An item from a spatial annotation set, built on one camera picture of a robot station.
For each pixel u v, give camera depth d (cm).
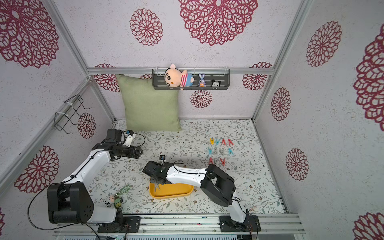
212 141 106
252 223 74
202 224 76
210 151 102
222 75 97
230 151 100
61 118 73
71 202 42
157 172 65
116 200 80
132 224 73
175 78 84
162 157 79
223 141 106
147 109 103
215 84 92
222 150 102
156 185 85
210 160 97
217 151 102
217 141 106
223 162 96
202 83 90
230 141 106
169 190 84
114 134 67
